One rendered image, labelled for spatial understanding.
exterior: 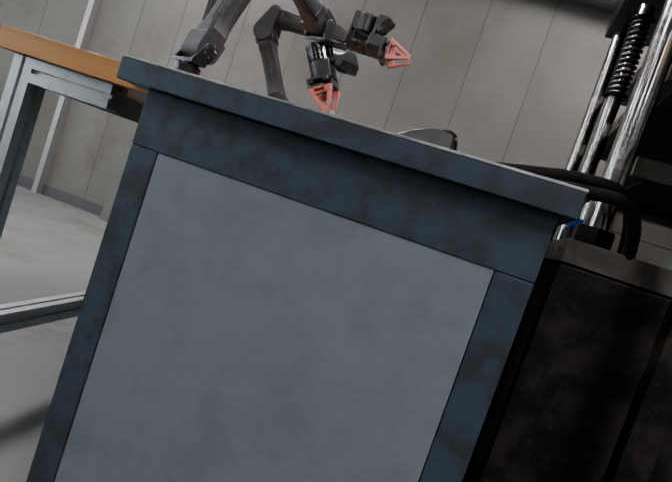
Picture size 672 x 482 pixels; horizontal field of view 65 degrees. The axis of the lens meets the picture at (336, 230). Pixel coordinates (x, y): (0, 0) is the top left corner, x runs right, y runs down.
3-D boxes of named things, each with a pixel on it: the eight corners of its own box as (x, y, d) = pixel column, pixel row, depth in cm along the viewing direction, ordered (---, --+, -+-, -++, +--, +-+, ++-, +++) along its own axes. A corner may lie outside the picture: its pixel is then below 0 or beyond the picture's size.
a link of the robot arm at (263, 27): (351, 35, 179) (270, 11, 185) (346, 25, 171) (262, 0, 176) (339, 70, 180) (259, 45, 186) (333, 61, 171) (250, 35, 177)
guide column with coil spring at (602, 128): (522, 328, 205) (642, 2, 197) (522, 326, 210) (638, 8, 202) (537, 333, 203) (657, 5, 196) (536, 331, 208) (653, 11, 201)
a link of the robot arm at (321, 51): (322, 72, 153) (317, 49, 153) (336, 64, 149) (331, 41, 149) (305, 69, 148) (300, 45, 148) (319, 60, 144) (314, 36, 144)
